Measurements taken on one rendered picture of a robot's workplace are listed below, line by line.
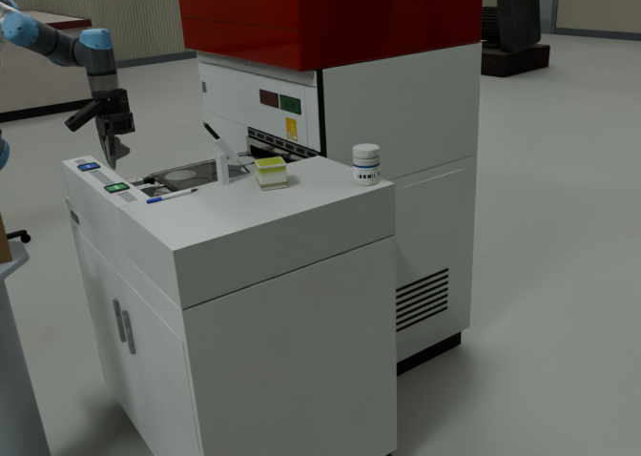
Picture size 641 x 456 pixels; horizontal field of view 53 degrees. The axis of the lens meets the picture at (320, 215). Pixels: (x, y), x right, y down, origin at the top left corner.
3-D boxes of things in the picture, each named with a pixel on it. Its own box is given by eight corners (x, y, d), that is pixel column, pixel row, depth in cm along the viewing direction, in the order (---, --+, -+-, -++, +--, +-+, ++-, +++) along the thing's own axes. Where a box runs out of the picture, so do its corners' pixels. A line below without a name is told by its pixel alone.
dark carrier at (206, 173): (247, 154, 226) (247, 153, 225) (301, 177, 199) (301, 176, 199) (155, 176, 208) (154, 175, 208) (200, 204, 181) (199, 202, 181)
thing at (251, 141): (252, 160, 235) (249, 134, 231) (320, 191, 201) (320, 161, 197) (247, 161, 234) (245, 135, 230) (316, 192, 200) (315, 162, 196)
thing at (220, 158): (236, 177, 179) (231, 132, 174) (242, 181, 176) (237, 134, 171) (216, 183, 176) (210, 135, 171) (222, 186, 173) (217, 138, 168)
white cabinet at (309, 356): (249, 340, 279) (230, 158, 249) (397, 469, 205) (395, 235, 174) (103, 399, 246) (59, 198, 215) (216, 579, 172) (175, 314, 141)
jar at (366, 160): (368, 176, 176) (367, 141, 172) (385, 181, 170) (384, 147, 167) (348, 181, 172) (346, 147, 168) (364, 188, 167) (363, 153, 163)
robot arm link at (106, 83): (92, 77, 162) (82, 73, 168) (95, 95, 163) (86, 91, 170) (121, 73, 166) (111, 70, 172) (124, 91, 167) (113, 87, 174)
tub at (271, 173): (282, 179, 176) (280, 155, 174) (288, 188, 170) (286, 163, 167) (256, 183, 175) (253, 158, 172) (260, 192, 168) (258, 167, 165)
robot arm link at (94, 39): (93, 28, 168) (116, 28, 164) (100, 70, 172) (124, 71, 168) (69, 31, 161) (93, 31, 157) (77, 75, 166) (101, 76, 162)
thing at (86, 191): (97, 195, 216) (90, 155, 211) (160, 247, 174) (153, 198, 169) (70, 201, 211) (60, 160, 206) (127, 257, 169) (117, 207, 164)
